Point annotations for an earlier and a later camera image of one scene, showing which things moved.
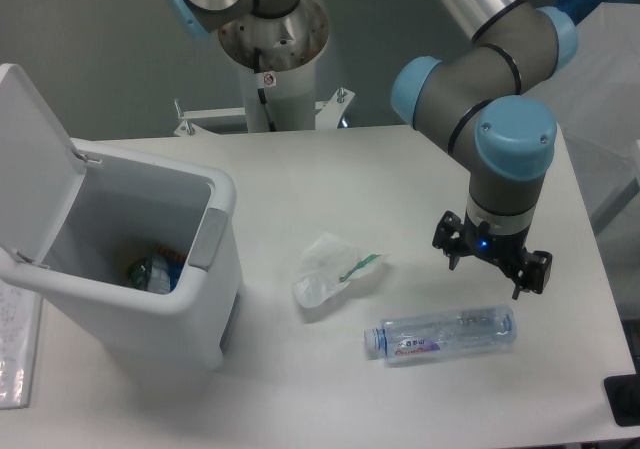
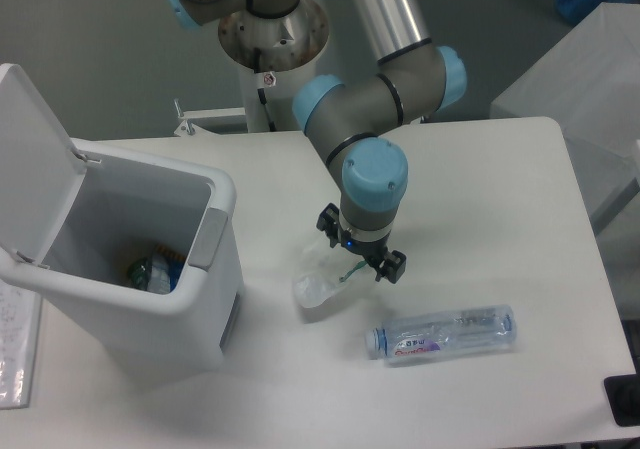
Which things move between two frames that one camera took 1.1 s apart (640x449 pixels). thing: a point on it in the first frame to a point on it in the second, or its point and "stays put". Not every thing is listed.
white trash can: x=150 y=262 stays put
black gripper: x=455 y=236 to x=391 y=264
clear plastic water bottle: x=423 y=337 stays put
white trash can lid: x=40 y=172 stays put
